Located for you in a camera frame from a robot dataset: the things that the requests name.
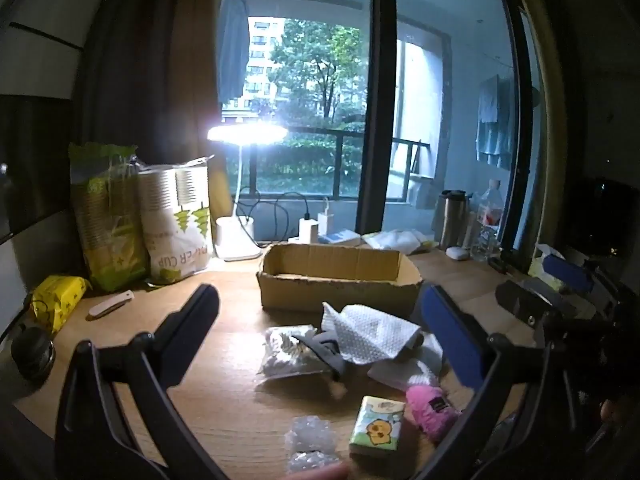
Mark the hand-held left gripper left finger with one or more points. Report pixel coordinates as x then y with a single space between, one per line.
195 320

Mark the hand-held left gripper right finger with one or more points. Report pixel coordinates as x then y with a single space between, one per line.
450 330

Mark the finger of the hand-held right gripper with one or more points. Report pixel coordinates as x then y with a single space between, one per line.
567 270
525 302

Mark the white soft cloth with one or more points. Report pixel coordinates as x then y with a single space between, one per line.
400 370

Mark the white paper towel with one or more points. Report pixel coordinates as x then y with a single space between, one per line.
370 332

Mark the pink fluffy toy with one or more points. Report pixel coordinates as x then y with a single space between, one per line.
430 410

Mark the clear cotton swab bag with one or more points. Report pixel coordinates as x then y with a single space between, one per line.
290 355

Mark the brown cardboard box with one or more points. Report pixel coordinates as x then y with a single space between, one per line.
340 280

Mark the duck print tissue packet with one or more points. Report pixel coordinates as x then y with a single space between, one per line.
377 427

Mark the clear bubble wrap piece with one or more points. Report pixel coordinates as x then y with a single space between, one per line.
310 435
307 460

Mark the yellow and white packet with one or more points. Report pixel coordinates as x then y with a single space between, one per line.
542 260

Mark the dark computer case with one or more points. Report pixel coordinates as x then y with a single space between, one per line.
600 220

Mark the white earbuds case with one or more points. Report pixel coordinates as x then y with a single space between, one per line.
457 252

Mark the white folding knife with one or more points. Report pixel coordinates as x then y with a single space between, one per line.
110 305

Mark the white desk lamp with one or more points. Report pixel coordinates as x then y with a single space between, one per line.
237 240

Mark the clear water bottle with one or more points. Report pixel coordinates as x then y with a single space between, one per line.
487 220

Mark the white paper cup bag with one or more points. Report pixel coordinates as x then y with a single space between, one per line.
175 220

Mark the white plastic bag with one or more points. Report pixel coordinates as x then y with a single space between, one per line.
397 240

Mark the steel thermos mug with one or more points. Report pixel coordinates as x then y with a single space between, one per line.
451 215

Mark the green paper cup bag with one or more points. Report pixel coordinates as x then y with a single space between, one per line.
105 220

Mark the yellow tissue pack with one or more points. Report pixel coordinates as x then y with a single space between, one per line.
57 300

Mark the blue and white box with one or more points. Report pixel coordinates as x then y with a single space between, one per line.
342 237

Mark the small white charger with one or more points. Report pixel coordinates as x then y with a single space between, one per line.
327 220

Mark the black round object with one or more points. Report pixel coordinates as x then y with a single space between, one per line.
32 355

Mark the hanging light blue towel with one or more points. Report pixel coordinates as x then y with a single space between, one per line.
495 120

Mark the black balcony railing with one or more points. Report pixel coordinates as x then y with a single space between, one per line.
345 160

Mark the dark monitor screen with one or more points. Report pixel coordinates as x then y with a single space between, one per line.
35 170

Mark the brown curtain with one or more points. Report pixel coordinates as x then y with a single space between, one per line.
150 60

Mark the hanging dark garment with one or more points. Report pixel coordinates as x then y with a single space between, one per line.
232 50

